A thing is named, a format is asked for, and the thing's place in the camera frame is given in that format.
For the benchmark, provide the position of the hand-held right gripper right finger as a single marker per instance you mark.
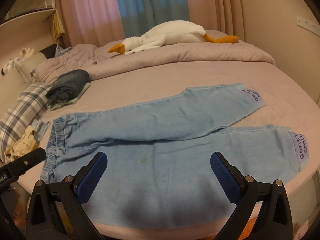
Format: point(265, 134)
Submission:
point(223, 177)

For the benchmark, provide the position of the small white plush toy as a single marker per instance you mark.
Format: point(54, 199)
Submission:
point(18, 58)

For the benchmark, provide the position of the folded pale green cloth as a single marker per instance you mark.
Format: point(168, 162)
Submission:
point(80, 93)

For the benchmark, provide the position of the plaid pillow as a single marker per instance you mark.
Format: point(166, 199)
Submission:
point(25, 107)

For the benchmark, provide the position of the pink curtain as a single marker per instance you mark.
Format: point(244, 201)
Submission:
point(92, 10)

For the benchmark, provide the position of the beige curtain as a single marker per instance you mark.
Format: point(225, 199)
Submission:
point(215, 5)

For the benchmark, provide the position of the bed with pink sheet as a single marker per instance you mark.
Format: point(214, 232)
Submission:
point(155, 85)

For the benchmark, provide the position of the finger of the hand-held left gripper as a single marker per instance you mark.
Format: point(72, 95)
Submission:
point(27, 161)

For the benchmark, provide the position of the white wall socket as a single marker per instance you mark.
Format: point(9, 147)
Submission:
point(307, 23)

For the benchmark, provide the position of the pinkish grey comforter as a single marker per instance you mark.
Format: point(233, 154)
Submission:
point(175, 51)

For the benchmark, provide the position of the white goose plush toy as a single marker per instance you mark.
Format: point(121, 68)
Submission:
point(172, 33)

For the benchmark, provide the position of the floral patterned cloth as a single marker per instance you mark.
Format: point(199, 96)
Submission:
point(23, 142)

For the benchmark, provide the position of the folded dark grey clothes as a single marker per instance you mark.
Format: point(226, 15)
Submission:
point(68, 82)

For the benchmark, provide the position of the dark cloth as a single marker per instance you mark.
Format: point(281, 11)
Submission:
point(51, 50)

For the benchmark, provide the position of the beige wall shelf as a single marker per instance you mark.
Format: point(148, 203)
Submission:
point(30, 10)

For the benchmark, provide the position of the light blue denim pants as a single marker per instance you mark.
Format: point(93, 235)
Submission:
point(175, 160)

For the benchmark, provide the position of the blue curtain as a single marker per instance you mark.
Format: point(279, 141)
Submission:
point(145, 5)

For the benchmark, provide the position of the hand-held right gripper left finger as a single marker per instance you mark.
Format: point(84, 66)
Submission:
point(93, 177)

